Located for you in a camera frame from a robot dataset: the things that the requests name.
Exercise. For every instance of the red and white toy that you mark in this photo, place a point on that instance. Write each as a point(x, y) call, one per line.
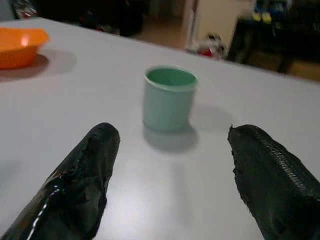
point(212, 46)

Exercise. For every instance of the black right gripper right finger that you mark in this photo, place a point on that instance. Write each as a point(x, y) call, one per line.
point(277, 185)

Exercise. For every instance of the mint green plastic cup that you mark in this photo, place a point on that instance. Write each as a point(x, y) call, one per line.
point(168, 99)

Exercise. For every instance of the orange plastic bowl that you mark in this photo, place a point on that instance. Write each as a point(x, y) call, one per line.
point(17, 47)

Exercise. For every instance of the dark wooden side table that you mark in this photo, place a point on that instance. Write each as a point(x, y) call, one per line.
point(277, 42)

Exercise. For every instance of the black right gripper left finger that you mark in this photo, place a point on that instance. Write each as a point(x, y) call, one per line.
point(75, 190)

